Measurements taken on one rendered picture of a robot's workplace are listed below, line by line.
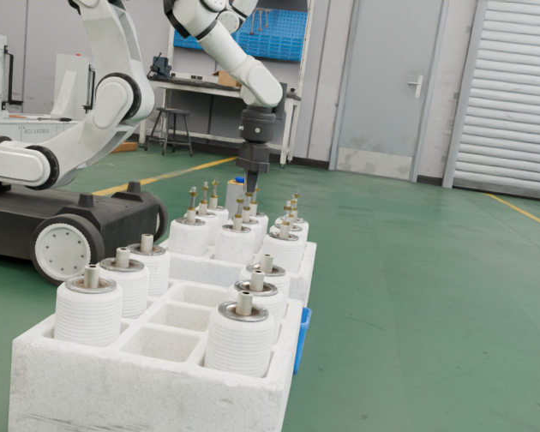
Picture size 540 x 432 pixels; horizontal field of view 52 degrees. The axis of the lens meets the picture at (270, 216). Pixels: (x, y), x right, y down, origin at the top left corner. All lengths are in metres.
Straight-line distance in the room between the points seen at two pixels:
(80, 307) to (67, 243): 0.76
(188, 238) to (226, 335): 0.59
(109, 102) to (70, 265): 0.48
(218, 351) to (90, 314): 0.19
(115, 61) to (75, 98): 3.31
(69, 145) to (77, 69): 3.27
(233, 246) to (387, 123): 5.19
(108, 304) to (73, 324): 0.06
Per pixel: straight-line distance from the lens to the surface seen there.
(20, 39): 7.67
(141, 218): 1.88
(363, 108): 6.41
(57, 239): 1.61
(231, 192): 1.73
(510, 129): 6.56
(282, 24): 6.44
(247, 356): 0.80
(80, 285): 0.88
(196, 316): 1.03
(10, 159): 1.87
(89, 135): 1.76
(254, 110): 1.42
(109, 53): 1.76
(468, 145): 6.47
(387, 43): 6.47
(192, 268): 1.33
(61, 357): 0.85
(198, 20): 1.36
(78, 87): 5.05
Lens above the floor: 0.54
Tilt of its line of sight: 10 degrees down
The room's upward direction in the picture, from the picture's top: 8 degrees clockwise
